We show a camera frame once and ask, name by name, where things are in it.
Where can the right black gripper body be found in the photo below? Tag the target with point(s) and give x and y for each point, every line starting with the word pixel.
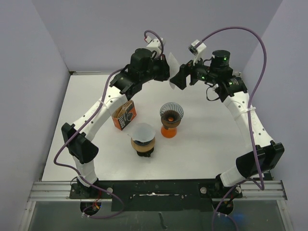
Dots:
pixel 199 71

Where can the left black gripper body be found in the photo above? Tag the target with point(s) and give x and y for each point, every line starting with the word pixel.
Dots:
pixel 156 70

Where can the grey glass dripper cone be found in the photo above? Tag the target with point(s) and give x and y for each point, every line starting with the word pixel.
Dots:
pixel 171 112

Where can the dark wooden ring holder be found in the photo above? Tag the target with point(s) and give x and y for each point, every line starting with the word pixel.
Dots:
pixel 170 124

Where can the orange coffee filter box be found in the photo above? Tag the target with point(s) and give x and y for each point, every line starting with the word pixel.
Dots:
pixel 124 115

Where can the white paper coffee filter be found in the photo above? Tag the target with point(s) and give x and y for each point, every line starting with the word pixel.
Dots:
pixel 142 132

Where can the blue glass dripper cone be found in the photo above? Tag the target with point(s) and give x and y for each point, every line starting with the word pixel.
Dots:
pixel 139 143

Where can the light wooden ring holder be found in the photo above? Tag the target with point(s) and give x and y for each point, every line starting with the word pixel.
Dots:
pixel 143 148

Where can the dark green glass dripper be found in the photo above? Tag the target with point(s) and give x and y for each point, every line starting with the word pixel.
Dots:
pixel 145 154

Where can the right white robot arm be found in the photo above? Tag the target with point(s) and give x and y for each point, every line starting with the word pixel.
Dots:
pixel 262 152

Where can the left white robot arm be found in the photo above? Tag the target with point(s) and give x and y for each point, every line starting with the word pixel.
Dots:
pixel 145 64

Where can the orange glass carafe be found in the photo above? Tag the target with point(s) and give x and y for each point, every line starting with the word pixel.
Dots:
pixel 168 133

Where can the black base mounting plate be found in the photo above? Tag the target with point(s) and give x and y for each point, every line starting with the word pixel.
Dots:
pixel 156 195

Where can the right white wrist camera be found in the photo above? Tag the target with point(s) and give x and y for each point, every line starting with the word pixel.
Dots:
pixel 197 48

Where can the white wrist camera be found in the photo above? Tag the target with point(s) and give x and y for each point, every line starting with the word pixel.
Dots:
pixel 197 48
pixel 155 45

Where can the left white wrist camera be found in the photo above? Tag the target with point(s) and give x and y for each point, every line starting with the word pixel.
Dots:
pixel 155 45

